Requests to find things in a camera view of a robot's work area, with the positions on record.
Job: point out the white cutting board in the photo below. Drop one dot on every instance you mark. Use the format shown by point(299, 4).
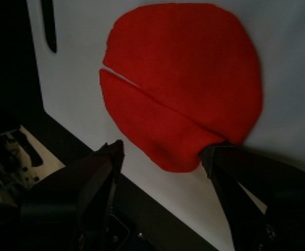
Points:
point(81, 85)

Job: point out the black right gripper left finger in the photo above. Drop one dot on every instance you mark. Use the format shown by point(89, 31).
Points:
point(89, 196)

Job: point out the white and black equipment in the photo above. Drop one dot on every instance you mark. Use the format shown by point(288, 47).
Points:
point(15, 153)

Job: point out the red dough half, larger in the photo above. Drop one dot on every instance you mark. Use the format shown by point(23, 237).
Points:
point(189, 65)

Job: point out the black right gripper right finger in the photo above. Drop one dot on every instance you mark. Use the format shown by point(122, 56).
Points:
point(264, 196)

